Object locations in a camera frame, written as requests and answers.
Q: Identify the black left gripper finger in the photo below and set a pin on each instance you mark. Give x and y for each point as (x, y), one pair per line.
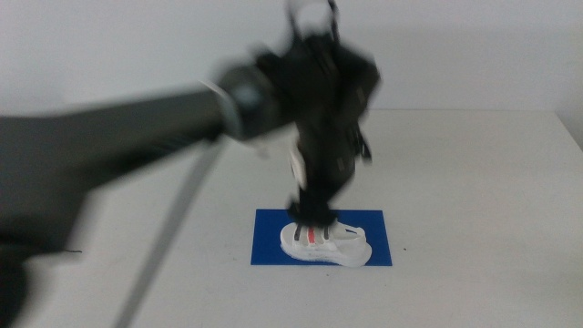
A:
(303, 212)
(325, 213)

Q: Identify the blue rectangular mat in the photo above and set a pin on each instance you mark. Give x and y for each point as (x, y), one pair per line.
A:
(268, 237)

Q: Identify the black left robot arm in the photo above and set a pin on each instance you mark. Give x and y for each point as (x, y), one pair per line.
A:
(114, 146)

